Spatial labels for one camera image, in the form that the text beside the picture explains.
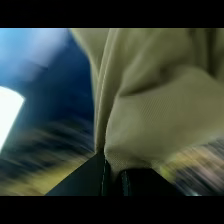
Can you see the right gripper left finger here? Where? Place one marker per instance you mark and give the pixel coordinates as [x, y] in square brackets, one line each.
[85, 181]

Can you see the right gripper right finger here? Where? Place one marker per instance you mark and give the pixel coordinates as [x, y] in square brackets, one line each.
[146, 183]

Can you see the beige shirt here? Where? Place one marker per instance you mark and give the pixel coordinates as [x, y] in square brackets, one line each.
[156, 100]

